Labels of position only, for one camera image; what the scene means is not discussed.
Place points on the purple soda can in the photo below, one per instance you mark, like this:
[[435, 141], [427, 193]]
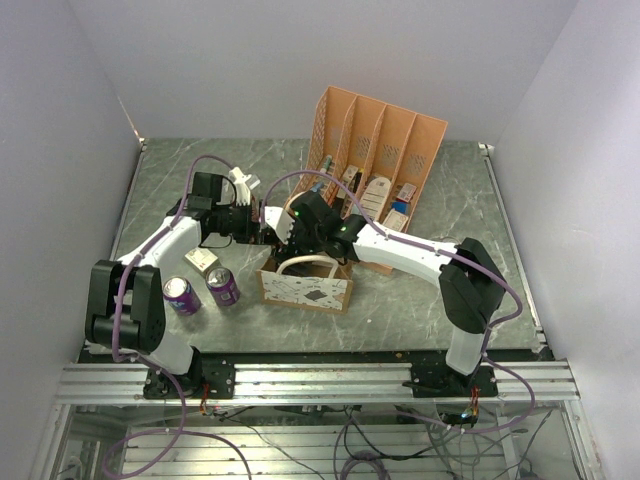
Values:
[[222, 286]]

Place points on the small white red box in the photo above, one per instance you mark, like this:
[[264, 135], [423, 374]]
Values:
[[202, 260]]

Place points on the pink small box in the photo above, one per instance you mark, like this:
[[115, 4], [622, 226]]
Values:
[[406, 193]]

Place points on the white flat box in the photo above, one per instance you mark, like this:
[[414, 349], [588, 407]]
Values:
[[396, 220]]

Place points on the canvas bag with rope handles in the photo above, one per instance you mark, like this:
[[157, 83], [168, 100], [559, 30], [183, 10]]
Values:
[[314, 282]]

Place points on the peach plastic desk organizer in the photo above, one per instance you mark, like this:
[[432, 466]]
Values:
[[379, 138]]

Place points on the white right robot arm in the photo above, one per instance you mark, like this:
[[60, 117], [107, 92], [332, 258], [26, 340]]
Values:
[[469, 281]]

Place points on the white oval labelled pouch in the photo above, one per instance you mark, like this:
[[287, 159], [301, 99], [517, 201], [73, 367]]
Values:
[[375, 195]]

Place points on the black marker pen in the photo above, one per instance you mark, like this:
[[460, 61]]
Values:
[[350, 177]]

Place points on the red Coca-Cola can left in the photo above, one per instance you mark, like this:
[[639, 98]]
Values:
[[255, 210]]

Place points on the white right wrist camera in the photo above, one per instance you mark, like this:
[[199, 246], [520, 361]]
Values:
[[280, 221]]

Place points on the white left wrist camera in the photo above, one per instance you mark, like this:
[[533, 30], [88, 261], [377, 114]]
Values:
[[244, 184]]

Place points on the purple Fanta can leftmost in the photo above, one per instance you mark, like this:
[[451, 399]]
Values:
[[181, 296]]

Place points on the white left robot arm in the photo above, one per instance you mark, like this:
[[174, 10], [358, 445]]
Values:
[[125, 306]]

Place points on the blue glue bottle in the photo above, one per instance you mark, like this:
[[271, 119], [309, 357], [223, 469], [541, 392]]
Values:
[[318, 187]]

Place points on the blue small box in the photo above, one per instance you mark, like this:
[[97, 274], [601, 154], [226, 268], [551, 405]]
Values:
[[401, 207]]

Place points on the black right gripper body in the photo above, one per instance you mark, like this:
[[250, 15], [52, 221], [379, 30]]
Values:
[[302, 241]]

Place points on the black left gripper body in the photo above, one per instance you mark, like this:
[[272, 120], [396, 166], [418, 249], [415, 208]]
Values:
[[236, 221]]

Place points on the aluminium mounting rail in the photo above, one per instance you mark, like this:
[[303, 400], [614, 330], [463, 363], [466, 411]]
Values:
[[314, 384]]

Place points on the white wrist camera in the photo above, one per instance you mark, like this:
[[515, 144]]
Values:
[[280, 221], [244, 184]]

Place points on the green capped tube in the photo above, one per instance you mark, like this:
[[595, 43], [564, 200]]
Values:
[[326, 163]]

